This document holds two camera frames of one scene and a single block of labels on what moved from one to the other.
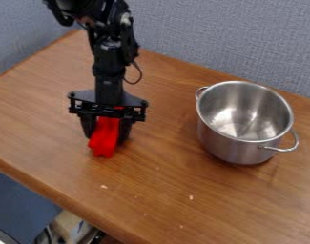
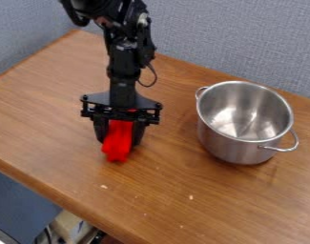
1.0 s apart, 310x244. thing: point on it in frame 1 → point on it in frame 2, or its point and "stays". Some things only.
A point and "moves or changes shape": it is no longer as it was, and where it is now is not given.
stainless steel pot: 243,122 stays
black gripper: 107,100 → 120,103
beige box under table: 72,229 stays
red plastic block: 103,137 moves or changes shape
